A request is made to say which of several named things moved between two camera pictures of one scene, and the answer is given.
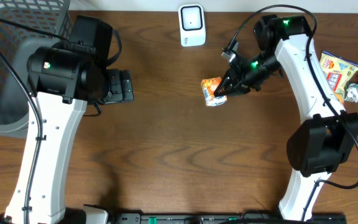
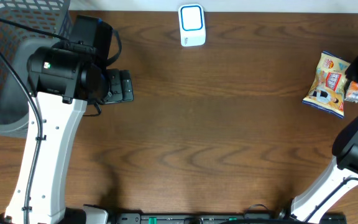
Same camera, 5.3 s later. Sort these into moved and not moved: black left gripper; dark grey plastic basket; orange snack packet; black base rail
Moved: orange snack packet
Not moved: dark grey plastic basket; black base rail; black left gripper
